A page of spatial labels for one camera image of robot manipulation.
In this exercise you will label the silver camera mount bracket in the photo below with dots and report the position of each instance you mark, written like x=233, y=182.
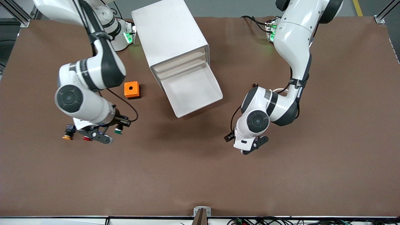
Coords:
x=202, y=215

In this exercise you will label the white drawer cabinet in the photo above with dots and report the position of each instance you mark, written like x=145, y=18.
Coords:
x=168, y=31

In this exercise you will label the orange box with hole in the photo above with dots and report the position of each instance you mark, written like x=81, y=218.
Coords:
x=131, y=89

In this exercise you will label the yellow push button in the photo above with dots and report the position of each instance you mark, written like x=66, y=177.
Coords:
x=69, y=129

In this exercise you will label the aluminium frame profile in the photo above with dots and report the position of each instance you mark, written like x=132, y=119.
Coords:
x=382, y=15
x=12, y=12

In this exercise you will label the white curved plastic clamp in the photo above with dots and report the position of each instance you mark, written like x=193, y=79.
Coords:
x=276, y=90

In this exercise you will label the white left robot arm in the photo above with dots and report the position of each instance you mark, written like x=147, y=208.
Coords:
x=293, y=40

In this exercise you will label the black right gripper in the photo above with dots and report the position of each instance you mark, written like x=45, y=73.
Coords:
x=119, y=120

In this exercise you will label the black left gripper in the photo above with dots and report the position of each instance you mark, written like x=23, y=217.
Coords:
x=230, y=137

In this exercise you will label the green push button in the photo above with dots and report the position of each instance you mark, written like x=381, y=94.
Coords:
x=118, y=132

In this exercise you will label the white plastic drawer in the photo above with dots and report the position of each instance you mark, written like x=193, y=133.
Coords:
x=179, y=68
x=179, y=62
x=193, y=93

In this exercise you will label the red push button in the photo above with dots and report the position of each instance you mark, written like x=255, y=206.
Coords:
x=87, y=138

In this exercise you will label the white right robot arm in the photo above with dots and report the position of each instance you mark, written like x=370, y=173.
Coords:
x=93, y=72

